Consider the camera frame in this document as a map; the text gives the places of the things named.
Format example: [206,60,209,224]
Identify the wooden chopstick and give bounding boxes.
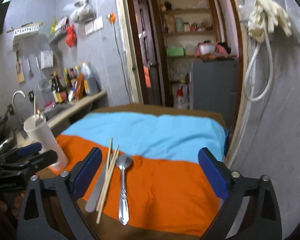
[96,138,113,212]
[33,95,37,124]
[99,145,120,211]
[96,148,121,224]

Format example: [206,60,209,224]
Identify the steel sink faucet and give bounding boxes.
[12,90,26,127]

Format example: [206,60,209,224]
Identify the white plastic utensil cup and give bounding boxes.
[24,115,68,171]

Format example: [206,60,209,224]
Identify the wooden chopstick over knife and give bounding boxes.
[96,138,113,212]

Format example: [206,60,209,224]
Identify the steel table knife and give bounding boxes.
[85,165,106,213]

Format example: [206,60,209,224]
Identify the large steel spoon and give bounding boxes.
[115,154,133,225]

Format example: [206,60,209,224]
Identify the orange cloth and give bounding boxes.
[56,135,219,237]

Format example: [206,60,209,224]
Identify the light blue cloth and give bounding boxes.
[62,112,226,164]

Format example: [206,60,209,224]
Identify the dark soy sauce bottle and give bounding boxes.
[52,71,68,103]

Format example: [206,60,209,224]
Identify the brown snack packet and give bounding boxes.
[74,73,84,101]

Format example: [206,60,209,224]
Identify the large dark sauce jug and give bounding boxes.
[82,62,99,95]

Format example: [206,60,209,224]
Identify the grey cabinet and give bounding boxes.
[189,59,239,128]

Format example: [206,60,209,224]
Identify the red hanging bag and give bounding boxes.
[65,25,77,48]

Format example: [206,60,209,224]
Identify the metal bowl on cabinet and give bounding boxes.
[199,43,216,55]

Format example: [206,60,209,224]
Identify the green box on shelf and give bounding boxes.
[166,46,185,57]

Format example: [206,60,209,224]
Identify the hanging plastic bag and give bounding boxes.
[70,0,96,24]

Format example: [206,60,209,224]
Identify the cream rubber gloves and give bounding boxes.
[248,0,292,43]

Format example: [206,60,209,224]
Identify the white hose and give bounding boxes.
[243,24,274,103]

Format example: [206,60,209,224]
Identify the white wall rack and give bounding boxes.
[6,22,43,41]

